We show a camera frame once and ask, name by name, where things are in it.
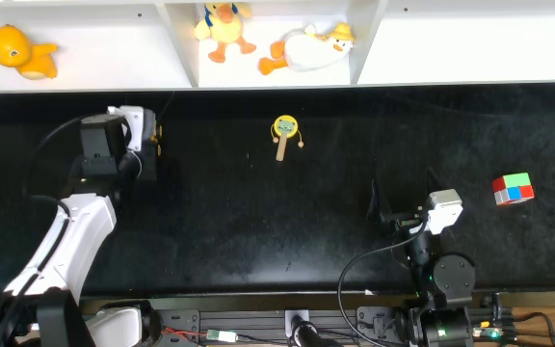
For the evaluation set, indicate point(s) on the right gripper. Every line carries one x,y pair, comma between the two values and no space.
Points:
403,221

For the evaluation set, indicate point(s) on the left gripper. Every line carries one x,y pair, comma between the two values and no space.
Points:
147,164

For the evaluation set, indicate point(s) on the grey and yellow toy truck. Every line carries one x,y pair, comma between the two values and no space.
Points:
158,135

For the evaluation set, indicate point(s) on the yellow rubber duck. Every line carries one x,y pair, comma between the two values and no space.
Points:
17,50

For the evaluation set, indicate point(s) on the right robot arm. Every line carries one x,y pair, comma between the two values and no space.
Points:
453,277

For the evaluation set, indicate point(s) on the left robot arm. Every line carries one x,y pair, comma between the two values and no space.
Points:
72,241

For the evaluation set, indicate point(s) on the many-coloured puzzle cube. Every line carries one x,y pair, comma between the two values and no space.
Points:
513,188

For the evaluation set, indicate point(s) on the yellow rattle drum toy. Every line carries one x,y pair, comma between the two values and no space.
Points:
285,126

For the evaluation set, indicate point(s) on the white shelf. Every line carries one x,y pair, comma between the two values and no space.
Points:
451,48

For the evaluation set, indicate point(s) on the yellow plush duck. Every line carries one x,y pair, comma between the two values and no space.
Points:
227,29

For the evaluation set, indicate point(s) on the white plush duck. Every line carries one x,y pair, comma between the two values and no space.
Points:
311,50

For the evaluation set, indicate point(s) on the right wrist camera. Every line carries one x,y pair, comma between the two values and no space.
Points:
443,207

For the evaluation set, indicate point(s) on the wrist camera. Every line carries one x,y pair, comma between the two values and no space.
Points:
443,207
133,125

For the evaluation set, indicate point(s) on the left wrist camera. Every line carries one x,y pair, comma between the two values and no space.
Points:
133,125

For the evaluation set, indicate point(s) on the mounting rail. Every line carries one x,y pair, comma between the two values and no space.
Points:
258,320

